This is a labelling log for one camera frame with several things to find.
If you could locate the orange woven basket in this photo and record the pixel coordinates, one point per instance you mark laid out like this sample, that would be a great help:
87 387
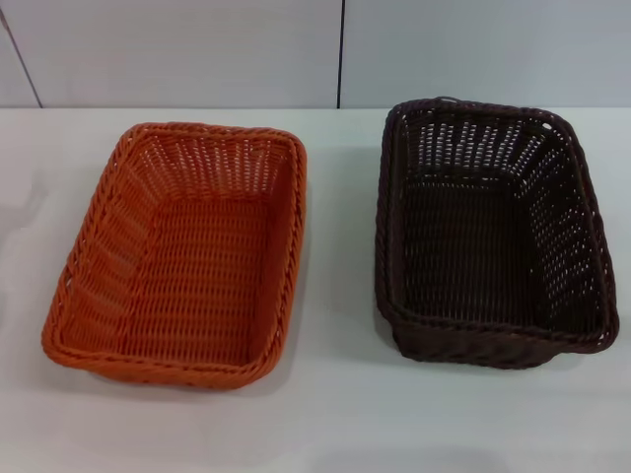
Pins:
197 276

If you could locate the dark brown woven basket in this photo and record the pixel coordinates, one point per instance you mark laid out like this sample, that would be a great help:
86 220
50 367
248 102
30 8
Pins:
468 256

